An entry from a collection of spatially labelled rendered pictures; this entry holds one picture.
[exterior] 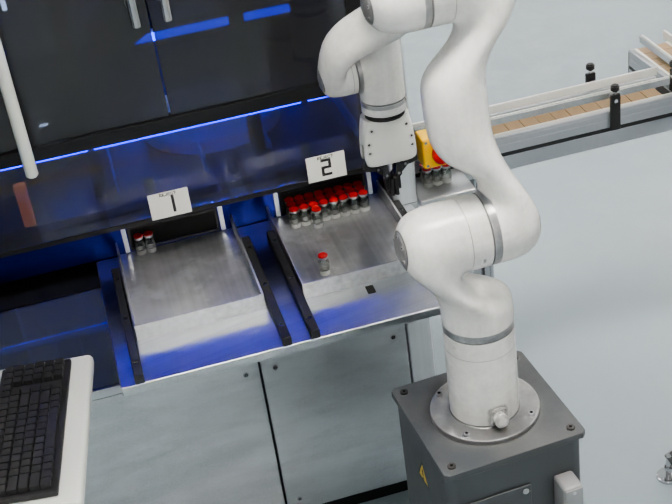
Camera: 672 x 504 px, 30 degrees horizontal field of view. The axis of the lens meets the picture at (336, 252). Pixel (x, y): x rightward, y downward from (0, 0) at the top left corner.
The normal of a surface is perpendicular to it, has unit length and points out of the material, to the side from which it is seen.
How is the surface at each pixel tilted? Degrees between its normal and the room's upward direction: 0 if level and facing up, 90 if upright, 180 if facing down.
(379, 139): 90
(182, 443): 90
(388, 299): 0
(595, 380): 0
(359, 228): 0
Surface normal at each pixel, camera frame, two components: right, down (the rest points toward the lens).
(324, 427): 0.26, 0.48
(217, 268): -0.12, -0.84
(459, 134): -0.05, 0.45
